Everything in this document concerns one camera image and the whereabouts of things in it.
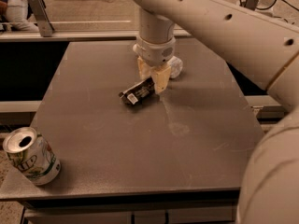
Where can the white base device with cable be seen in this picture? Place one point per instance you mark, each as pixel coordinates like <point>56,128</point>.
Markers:
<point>266,7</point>

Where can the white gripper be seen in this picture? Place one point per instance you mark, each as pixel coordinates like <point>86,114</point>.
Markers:
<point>155,52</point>

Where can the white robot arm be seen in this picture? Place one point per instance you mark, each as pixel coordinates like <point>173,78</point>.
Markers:
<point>266,51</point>

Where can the left metal bracket post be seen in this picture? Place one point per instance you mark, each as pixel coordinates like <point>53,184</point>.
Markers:
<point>43,23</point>

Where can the black rxbar chocolate wrapper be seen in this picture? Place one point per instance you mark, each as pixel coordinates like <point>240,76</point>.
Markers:
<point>137,93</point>

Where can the green white 7up can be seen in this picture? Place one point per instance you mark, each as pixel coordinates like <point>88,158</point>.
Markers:
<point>30,153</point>

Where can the person in background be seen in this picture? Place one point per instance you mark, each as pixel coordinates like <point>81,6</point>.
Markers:
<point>16,13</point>

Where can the clear plastic water bottle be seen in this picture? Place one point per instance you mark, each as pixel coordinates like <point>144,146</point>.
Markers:
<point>176,65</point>

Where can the grey table drawer cabinet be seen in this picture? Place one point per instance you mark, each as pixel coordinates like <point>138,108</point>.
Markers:
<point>195,207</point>

